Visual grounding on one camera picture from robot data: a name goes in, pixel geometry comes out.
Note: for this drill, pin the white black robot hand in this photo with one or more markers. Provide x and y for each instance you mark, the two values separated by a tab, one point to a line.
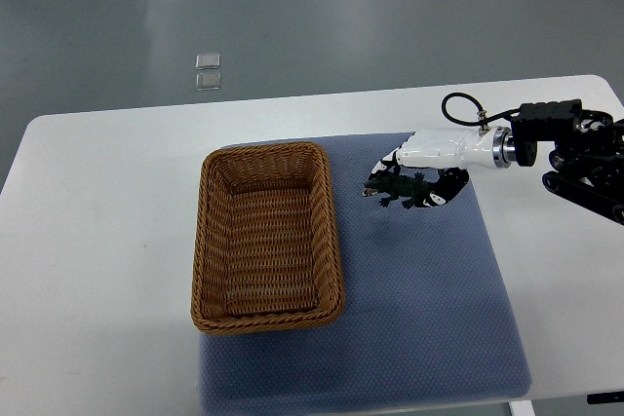
444	155

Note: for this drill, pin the dark green toy crocodile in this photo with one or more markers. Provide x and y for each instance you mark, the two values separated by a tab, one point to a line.
413	189

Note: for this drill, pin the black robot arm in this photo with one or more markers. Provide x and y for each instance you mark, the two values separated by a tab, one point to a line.
587	158

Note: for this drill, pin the brown wicker basket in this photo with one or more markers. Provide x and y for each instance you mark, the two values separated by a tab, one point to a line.
266	250

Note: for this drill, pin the blue textured mat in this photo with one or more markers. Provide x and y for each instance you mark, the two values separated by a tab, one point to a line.
427	318

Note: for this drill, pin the lower floor socket plate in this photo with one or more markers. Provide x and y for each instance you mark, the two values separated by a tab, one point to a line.
206	81

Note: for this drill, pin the floor socket plate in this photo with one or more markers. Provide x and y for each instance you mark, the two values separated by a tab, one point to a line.
207	61
206	81

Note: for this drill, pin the upper floor socket plate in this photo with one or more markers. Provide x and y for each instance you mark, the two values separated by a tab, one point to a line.
207	61

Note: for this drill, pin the black table control panel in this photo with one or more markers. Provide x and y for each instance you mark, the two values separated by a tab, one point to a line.
605	398

